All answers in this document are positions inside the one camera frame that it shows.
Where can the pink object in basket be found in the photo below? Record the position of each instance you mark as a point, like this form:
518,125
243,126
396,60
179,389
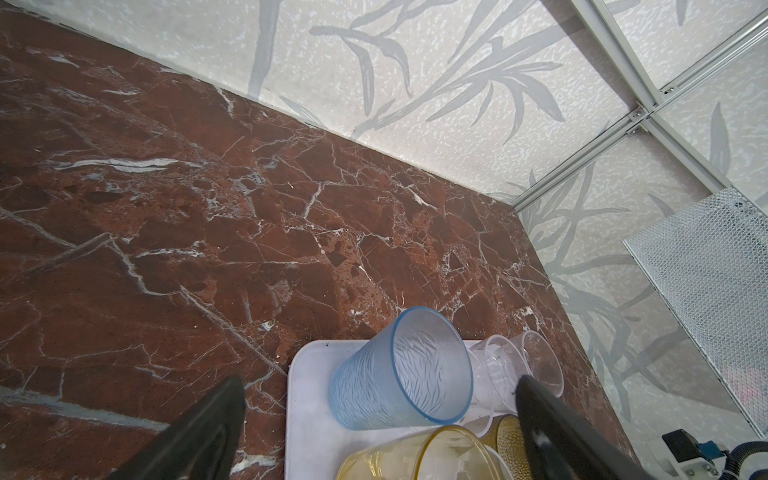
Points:
748,387

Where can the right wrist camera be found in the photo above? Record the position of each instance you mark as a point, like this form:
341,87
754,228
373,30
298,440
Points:
682,456

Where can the clear cup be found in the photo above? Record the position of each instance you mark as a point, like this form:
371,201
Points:
541,361
497,366

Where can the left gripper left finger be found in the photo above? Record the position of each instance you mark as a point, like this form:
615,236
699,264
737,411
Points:
201,443

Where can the lilac plastic tray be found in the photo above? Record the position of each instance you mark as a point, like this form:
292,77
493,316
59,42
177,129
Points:
316,444

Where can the olive green textured cup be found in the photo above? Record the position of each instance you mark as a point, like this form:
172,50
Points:
505,443

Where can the yellow plastic cup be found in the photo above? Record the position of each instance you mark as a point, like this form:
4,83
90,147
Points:
448,452

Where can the grey-blue plastic cup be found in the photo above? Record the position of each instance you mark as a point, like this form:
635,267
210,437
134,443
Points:
414,373

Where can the white wire basket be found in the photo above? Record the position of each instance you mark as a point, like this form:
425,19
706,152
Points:
708,263

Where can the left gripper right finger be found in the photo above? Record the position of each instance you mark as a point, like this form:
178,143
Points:
560,444

